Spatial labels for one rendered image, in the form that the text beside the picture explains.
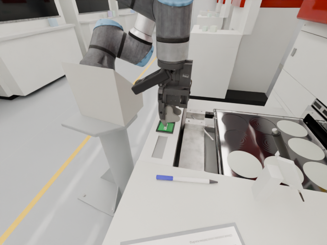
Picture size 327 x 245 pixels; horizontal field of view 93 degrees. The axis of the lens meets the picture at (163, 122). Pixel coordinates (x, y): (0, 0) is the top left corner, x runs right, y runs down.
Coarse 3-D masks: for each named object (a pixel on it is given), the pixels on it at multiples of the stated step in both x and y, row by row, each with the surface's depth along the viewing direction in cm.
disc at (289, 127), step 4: (284, 120) 65; (280, 124) 62; (284, 124) 62; (288, 124) 62; (292, 124) 62; (296, 124) 62; (280, 128) 61; (284, 128) 61; (288, 128) 61; (292, 128) 61; (296, 128) 61; (300, 128) 61; (304, 128) 61; (288, 132) 59; (292, 132) 59; (296, 132) 59; (300, 132) 59; (304, 132) 59; (296, 136) 57; (300, 136) 57; (304, 136) 57
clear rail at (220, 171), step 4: (216, 112) 69; (216, 116) 66; (216, 120) 64; (216, 124) 62; (216, 128) 60; (216, 132) 58; (216, 136) 57; (216, 140) 55; (216, 144) 54; (216, 148) 53; (216, 152) 52; (220, 156) 50; (220, 160) 48; (220, 164) 47; (220, 168) 46; (220, 172) 45
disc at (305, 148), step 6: (294, 138) 56; (294, 144) 54; (300, 144) 54; (306, 144) 54; (312, 144) 54; (294, 150) 52; (300, 150) 52; (306, 150) 52; (312, 150) 52; (318, 150) 52; (306, 156) 50; (312, 156) 50; (318, 156) 50; (324, 156) 50
